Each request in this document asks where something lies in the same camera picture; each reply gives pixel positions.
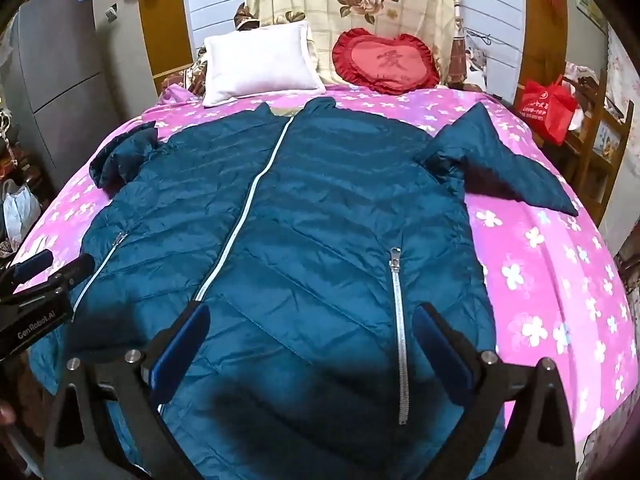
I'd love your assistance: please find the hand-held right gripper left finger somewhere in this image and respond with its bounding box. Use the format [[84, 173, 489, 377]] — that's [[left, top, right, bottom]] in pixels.
[[42, 302, 211, 480]]

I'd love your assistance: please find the white plastic bag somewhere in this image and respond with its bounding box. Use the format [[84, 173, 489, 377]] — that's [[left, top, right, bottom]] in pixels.
[[2, 180, 42, 247]]

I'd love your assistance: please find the white pillow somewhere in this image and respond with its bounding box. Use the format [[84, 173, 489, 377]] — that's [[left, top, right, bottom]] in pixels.
[[202, 21, 327, 107]]

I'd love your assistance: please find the wooden rack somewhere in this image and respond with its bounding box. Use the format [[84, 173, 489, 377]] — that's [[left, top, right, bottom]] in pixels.
[[565, 62, 633, 221]]

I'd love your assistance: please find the brown patterned blanket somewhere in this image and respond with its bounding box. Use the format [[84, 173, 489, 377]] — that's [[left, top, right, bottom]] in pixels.
[[162, 45, 211, 98]]

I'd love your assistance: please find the red heart-shaped cushion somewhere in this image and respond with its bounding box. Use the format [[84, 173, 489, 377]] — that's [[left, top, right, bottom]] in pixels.
[[332, 29, 441, 95]]

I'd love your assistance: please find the teal puffer jacket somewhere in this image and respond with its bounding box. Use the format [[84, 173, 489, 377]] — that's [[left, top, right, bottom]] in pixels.
[[30, 97, 581, 480]]

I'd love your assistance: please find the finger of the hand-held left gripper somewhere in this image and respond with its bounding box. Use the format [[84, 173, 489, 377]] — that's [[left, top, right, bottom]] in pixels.
[[11, 249, 54, 282], [49, 253, 97, 297]]

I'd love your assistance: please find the pink floral bedsheet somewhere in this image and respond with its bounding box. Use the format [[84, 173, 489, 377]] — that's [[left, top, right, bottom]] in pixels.
[[10, 82, 636, 461]]

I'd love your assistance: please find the red shopping bag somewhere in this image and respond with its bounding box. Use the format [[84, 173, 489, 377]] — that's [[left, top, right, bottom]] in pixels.
[[517, 76, 579, 145]]

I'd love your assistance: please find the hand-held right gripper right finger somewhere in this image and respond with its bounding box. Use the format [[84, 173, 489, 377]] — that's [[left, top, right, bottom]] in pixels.
[[414, 302, 578, 480]]

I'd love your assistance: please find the grey refrigerator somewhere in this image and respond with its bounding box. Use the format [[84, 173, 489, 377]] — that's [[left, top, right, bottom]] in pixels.
[[0, 0, 161, 196]]

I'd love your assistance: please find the brown wooden door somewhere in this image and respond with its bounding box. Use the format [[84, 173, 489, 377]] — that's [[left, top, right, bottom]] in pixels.
[[137, 0, 197, 92]]

